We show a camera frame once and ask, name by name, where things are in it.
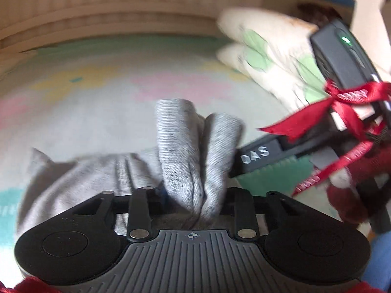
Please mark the white leaf print upper pillow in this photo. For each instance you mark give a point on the white leaf print upper pillow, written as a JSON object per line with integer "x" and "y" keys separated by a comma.
{"x": 294, "y": 79}

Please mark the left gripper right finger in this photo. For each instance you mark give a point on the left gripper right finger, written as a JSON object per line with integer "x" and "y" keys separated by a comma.
{"x": 255, "y": 216}

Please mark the floral bed blanket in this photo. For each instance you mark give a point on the floral bed blanket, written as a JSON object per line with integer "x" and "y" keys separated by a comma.
{"x": 97, "y": 96}

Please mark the grey sweatpants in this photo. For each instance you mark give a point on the grey sweatpants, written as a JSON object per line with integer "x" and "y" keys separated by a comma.
{"x": 190, "y": 166}

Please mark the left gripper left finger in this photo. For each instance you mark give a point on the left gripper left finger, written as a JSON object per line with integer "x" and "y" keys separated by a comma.
{"x": 138, "y": 208}

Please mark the red gloved right hand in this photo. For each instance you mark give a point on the red gloved right hand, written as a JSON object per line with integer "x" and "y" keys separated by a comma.
{"x": 354, "y": 193}

